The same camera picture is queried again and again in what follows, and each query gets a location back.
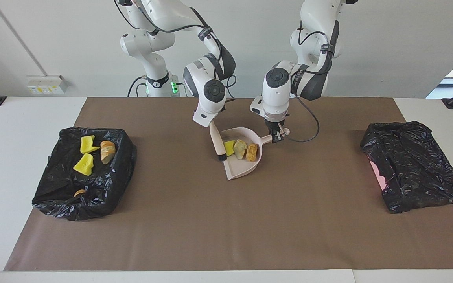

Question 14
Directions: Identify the pale bread chunk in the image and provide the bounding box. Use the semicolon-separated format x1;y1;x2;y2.
233;139;248;160

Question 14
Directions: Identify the pale pink dustpan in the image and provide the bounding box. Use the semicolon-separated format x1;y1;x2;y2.
221;127;290;180

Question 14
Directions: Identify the beige hand brush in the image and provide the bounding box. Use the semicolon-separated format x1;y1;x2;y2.
209;122;228;162

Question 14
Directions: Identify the striped bread roll piece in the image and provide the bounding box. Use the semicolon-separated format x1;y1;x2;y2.
100;140;116;165

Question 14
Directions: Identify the yellow notched sponge piece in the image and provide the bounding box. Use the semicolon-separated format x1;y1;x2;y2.
80;136;100;154

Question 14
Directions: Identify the yellow oblong sponge piece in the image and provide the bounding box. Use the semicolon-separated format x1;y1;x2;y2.
73;153;94;176

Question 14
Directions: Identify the black bag lined pink bin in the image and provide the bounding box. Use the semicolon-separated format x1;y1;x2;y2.
360;121;453;214

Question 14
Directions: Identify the brown table mat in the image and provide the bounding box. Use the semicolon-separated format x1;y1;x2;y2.
4;97;453;272

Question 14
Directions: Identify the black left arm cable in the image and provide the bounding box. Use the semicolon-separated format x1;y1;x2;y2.
289;20;339;144

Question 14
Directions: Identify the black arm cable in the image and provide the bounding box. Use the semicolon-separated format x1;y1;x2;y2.
113;0;237;103
289;20;339;144

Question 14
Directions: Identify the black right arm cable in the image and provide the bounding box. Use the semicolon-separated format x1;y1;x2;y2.
113;0;237;103

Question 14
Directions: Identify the black base cable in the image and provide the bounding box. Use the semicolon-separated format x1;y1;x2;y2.
127;76;148;98

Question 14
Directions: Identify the white wall socket box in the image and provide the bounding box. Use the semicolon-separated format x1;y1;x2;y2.
27;75;68;95

